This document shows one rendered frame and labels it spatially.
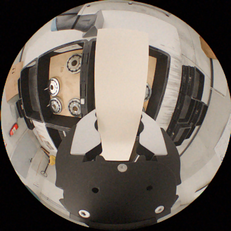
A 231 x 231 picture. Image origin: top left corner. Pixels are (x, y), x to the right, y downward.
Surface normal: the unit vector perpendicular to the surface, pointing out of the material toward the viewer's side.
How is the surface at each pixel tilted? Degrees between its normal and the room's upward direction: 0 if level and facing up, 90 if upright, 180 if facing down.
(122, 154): 0
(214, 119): 90
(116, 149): 0
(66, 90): 0
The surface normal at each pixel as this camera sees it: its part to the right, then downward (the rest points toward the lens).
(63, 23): 0.38, 0.92
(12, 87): 0.98, 0.13
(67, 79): 0.00, 0.50
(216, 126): -1.00, -0.04
